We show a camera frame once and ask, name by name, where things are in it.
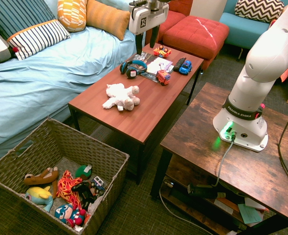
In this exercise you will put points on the light blue covered bed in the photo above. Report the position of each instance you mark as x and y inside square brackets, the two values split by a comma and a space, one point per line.
[48, 73]

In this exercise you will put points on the orange flame print plush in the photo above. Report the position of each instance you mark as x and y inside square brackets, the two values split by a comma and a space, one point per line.
[66, 186]

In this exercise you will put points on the green round plush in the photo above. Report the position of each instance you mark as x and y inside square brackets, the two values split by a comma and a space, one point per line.
[81, 172]

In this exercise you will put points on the red tufted ottoman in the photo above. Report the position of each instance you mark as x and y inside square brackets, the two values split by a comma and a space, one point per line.
[195, 34]

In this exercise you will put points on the teal sofa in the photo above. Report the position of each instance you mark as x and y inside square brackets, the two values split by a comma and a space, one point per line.
[241, 28]

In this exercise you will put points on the orange red toy vehicle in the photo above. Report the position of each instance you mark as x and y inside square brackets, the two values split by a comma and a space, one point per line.
[162, 51]

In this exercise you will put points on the dark blue striped cushion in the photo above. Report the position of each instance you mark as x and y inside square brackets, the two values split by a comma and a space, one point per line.
[16, 14]

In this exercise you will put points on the grey woven wicker basket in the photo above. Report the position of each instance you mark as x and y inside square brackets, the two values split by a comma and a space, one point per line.
[97, 151]

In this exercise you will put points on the orange white patterned pillow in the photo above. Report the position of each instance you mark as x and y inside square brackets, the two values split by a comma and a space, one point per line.
[71, 14]

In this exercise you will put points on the black power unit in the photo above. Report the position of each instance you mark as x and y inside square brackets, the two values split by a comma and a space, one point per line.
[202, 191]

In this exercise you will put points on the Captain America plush doll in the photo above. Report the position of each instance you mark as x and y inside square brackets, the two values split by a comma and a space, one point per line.
[68, 215]

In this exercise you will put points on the mustard orange pillow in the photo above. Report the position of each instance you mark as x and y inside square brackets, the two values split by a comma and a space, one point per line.
[107, 18]

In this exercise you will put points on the black white chevron pillow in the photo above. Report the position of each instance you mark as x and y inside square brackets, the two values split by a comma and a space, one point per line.
[258, 11]

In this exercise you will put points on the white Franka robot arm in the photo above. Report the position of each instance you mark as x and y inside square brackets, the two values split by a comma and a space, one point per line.
[261, 56]

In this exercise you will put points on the brown plush animal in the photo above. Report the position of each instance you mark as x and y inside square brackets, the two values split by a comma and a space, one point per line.
[42, 178]

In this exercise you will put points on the red-brown wooden coffee table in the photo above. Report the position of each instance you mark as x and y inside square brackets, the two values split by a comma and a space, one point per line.
[146, 110]

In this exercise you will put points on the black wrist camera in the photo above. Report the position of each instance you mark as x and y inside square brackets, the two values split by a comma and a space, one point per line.
[137, 3]

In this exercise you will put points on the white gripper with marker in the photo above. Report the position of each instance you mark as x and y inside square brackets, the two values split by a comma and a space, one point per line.
[148, 18]

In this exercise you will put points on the dark cover magazine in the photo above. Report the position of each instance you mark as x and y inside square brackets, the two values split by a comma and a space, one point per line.
[146, 57]

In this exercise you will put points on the white stuffed toy animal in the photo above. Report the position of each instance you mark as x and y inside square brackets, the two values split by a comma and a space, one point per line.
[121, 96]

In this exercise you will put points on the blue black headphones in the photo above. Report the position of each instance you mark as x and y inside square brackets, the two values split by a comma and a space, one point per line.
[133, 73]

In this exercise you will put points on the yellow blue plush pony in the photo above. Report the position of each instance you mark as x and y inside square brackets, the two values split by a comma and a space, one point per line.
[39, 194]

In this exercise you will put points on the black remote control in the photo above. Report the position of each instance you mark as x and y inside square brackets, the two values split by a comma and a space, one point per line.
[180, 63]

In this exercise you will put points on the blue toy car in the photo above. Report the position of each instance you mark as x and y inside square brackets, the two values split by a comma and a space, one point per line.
[185, 67]

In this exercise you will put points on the rustic dark wood side table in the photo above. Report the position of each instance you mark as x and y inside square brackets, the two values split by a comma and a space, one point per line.
[195, 137]

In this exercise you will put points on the white book purple print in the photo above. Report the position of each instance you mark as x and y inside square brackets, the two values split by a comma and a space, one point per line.
[162, 64]

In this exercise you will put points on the white navy striped pillow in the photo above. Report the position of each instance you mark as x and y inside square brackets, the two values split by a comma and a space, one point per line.
[38, 39]

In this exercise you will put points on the teal paper note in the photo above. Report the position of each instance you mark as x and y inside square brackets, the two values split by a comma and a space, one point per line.
[250, 214]

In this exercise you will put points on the white paper sheet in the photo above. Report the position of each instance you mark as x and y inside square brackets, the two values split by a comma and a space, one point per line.
[223, 205]

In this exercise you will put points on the black game controller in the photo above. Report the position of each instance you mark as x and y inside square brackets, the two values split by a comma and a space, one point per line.
[83, 192]

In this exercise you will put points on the red toy fire truck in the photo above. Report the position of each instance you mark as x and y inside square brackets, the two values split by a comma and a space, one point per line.
[162, 77]

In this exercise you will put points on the red armchair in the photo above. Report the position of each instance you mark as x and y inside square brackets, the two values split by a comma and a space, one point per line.
[176, 18]

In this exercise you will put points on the blue white toy truck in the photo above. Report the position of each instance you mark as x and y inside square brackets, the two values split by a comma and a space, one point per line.
[97, 183]

